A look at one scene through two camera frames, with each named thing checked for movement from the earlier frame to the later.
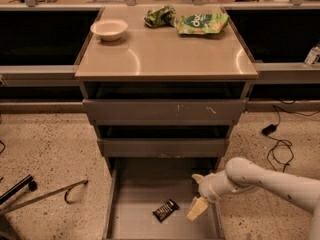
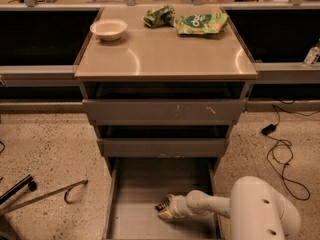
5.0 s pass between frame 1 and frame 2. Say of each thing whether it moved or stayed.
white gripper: moved
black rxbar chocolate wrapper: moved
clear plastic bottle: stayed
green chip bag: stayed
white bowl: stayed
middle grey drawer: stayed
